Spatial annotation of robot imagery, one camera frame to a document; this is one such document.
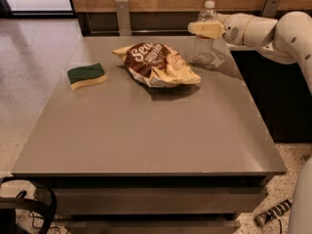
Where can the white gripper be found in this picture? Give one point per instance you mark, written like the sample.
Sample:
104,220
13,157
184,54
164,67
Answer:
234,28

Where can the clear plastic water bottle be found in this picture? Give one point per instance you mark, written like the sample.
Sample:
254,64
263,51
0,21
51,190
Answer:
203,45

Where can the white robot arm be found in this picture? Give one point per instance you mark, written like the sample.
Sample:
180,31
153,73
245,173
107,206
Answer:
286,40

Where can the brown yellow chip bag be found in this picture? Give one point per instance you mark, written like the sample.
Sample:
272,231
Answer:
157,65

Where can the green yellow sponge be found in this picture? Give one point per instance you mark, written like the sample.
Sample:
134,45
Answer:
85,76

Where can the grey upper drawer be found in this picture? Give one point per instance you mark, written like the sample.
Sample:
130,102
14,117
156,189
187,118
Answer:
158,201

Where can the grey drawer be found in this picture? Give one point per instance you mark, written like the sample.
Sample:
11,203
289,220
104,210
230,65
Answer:
154,227
158,201

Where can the white power strip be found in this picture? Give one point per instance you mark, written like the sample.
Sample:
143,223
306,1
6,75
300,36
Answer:
273,213

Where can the grey lower drawer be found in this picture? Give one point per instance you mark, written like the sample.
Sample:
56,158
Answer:
154,227

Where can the right metal bracket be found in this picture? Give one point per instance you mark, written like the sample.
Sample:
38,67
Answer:
270,8

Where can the metal bracket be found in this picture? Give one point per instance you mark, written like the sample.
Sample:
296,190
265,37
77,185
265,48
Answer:
123,17
270,8

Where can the left metal bracket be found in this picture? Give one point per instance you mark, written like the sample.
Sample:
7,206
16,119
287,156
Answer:
123,17

